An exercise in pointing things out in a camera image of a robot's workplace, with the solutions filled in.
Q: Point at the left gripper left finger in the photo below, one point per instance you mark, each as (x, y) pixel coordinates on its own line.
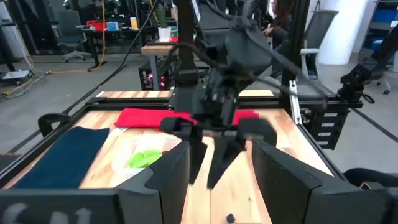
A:
(168, 193)

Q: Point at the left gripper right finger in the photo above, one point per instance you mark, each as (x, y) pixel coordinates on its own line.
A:
(289, 193)

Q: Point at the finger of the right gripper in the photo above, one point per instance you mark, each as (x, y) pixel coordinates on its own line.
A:
(224, 158)
(196, 152)

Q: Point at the green toy lettuce leaf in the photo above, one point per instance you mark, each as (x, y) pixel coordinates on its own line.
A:
(144, 158)

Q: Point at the dark toy blueberry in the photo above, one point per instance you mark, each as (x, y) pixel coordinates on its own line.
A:
(230, 218)

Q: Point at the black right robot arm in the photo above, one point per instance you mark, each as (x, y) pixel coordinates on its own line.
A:
(186, 37)

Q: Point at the clear plastic tupperware container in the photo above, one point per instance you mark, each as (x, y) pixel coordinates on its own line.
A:
(124, 172)

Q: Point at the red towel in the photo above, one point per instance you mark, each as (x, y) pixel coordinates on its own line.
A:
(140, 118)

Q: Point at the black box with white labels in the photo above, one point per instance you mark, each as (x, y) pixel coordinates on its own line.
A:
(326, 130)

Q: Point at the black computer tower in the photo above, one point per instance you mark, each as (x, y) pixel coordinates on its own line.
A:
(146, 77)

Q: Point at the cactus in white pot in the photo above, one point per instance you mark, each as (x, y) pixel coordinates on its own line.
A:
(164, 33)

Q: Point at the person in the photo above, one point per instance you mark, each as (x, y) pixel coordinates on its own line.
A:
(280, 28)

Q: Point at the navy blue towel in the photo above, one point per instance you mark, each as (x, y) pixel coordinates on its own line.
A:
(62, 158)

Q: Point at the grey office chair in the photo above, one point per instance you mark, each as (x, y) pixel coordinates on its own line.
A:
(70, 28)
(320, 25)

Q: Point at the white floor device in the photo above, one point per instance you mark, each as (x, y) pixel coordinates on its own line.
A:
(15, 75)

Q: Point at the black aluminium frame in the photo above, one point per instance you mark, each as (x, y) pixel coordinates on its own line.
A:
(124, 103)

